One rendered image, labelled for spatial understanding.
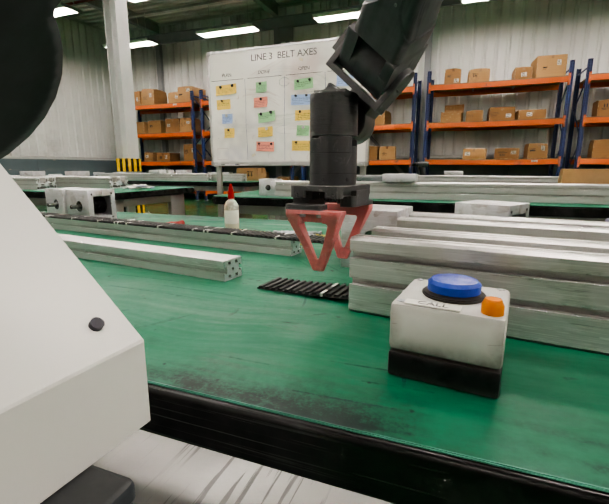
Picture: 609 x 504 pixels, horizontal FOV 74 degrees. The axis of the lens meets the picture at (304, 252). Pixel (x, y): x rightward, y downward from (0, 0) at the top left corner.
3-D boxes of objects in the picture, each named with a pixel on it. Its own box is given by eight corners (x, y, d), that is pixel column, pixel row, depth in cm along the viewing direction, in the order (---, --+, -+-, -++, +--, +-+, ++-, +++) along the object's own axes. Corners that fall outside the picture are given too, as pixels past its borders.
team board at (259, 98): (204, 268, 386) (192, 46, 346) (231, 257, 432) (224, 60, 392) (358, 284, 333) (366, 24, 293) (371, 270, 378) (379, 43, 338)
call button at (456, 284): (421, 305, 32) (423, 280, 31) (431, 292, 35) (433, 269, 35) (477, 314, 30) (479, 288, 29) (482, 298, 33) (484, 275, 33)
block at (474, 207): (444, 252, 77) (448, 202, 75) (473, 245, 84) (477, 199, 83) (497, 262, 70) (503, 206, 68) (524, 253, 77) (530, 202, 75)
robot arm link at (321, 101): (302, 82, 46) (351, 78, 44) (322, 93, 52) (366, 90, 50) (302, 145, 47) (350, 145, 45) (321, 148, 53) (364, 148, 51)
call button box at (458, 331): (386, 374, 32) (389, 298, 31) (414, 331, 40) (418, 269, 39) (498, 401, 28) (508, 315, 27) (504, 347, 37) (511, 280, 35)
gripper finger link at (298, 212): (359, 265, 51) (361, 189, 49) (337, 278, 45) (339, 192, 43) (310, 259, 54) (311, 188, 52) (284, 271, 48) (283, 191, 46)
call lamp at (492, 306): (479, 314, 28) (481, 298, 28) (481, 308, 29) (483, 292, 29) (503, 318, 27) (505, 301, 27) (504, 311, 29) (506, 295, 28)
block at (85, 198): (60, 222, 119) (56, 189, 117) (95, 218, 129) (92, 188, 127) (82, 224, 115) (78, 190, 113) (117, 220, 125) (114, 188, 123)
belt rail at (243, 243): (4, 223, 118) (2, 212, 117) (18, 221, 122) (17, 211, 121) (291, 256, 74) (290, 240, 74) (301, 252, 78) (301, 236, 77)
